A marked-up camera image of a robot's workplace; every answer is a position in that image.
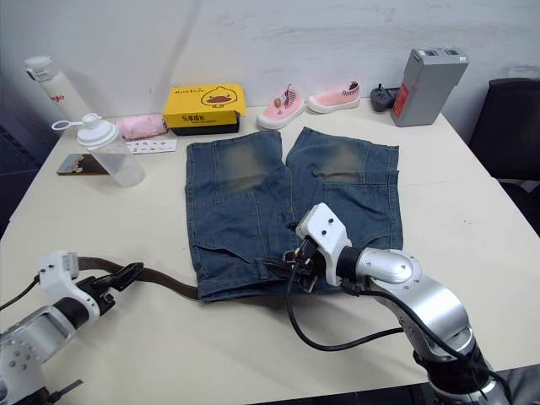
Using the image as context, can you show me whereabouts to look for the clear shaker bottle white lid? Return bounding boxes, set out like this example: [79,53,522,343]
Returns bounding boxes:
[51,112,146,188]

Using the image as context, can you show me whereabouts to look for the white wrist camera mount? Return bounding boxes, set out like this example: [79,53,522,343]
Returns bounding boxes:
[294,202,354,287]
[35,250,102,318]

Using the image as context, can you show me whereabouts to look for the dark grey strap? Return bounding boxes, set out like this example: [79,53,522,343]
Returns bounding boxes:
[49,379,84,400]

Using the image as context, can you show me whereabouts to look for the brown braided belt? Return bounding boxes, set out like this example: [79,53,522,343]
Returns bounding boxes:
[71,249,299,301]

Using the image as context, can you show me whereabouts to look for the grey battery pack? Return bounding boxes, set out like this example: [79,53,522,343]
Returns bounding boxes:
[390,46,471,128]

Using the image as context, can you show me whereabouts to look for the pink child shoe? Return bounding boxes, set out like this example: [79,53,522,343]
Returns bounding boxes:
[256,82,306,131]
[307,80,363,115]

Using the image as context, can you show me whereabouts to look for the blue denim shorts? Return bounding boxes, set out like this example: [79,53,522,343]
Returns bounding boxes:
[183,126,407,303]

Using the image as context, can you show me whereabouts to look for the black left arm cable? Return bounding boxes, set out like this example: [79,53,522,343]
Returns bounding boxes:
[0,273,42,312]

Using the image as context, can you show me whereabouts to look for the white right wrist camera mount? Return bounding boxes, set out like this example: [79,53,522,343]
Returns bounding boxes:
[294,202,354,287]

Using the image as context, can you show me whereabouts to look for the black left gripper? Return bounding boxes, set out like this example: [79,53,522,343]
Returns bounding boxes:
[77,262,145,317]

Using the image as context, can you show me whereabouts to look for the pink folded cloth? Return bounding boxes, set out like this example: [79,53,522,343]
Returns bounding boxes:
[114,112,170,141]

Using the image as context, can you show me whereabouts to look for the white thermos bottle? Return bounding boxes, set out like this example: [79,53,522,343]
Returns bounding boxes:
[23,54,82,124]

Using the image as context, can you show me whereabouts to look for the white sticker sheet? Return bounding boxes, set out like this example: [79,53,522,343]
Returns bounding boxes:
[124,138,179,155]

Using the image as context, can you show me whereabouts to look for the black office chair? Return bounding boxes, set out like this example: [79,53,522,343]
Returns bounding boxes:
[467,77,540,238]

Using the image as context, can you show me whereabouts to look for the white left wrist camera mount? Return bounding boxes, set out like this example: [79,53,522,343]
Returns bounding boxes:
[35,250,102,318]

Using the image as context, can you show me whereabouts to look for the brown printed card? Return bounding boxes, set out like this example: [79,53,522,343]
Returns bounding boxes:
[56,152,112,176]

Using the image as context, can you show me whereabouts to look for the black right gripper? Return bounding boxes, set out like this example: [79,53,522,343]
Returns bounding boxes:
[263,235,327,295]

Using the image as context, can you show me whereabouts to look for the yellow duck shoe box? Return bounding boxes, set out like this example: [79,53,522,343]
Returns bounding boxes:
[161,83,248,138]

